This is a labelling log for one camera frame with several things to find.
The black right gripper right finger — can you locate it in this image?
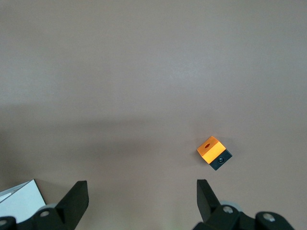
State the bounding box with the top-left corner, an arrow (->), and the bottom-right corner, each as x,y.
191,179 -> 295,230

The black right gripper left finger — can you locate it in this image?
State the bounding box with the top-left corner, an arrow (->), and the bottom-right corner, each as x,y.
0,181 -> 89,230

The white drawer cabinet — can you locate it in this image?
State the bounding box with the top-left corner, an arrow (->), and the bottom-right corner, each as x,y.
0,179 -> 47,222

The orange black button box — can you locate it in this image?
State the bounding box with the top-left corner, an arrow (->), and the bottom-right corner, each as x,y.
196,135 -> 233,172

